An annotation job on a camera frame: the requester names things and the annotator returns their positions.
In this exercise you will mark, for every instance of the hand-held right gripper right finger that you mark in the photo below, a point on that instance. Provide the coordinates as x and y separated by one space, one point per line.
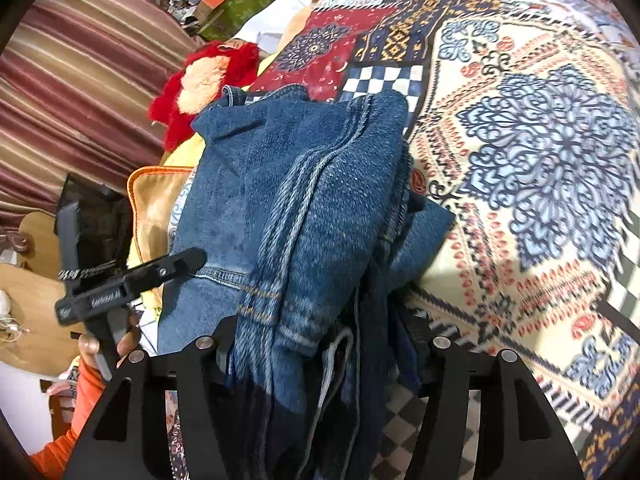
440 380

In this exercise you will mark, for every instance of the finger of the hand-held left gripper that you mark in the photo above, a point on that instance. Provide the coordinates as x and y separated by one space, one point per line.
165 270

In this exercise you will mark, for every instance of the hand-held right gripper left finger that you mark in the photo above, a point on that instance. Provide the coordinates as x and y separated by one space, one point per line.
200 385

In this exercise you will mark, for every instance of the blue denim jacket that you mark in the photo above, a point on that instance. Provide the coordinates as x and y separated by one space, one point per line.
300 210

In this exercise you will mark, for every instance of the person's left hand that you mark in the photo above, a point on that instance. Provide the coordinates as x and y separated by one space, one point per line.
127 342

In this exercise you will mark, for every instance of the orange-edged tan pillow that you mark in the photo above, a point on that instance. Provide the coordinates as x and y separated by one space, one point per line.
150 210

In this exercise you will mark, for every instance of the light wooden table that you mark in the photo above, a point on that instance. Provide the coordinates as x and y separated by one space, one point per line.
35 310

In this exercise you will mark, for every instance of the yellow cloth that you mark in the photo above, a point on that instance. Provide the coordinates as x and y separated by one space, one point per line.
185 152

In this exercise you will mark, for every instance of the striped maroon curtain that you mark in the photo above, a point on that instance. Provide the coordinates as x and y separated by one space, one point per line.
75 85

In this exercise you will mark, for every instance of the red plush toy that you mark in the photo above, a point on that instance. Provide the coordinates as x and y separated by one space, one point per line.
170 100

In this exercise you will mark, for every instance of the patchwork printed blanket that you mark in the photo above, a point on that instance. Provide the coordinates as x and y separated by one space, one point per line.
550 160

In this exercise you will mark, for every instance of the white sheet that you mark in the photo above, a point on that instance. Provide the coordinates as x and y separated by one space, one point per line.
272 22

